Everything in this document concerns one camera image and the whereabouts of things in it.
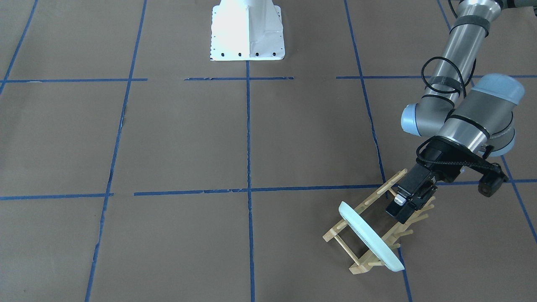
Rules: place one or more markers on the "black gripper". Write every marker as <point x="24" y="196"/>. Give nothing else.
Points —
<point x="423" y="175"/>

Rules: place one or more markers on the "light green plate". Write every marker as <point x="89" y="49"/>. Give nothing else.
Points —
<point x="370" y="238"/>

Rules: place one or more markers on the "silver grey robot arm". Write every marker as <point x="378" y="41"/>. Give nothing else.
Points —
<point x="463" y="126"/>

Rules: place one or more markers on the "wooden dish rack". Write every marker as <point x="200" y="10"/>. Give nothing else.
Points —
<point x="372" y="210"/>

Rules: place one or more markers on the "brown paper table cover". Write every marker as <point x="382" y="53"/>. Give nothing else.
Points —
<point x="135" y="169"/>

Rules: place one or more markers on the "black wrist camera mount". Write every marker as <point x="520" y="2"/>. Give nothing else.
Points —
<point x="492" y="175"/>

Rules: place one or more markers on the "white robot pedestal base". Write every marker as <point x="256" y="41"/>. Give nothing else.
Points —
<point x="247" y="30"/>

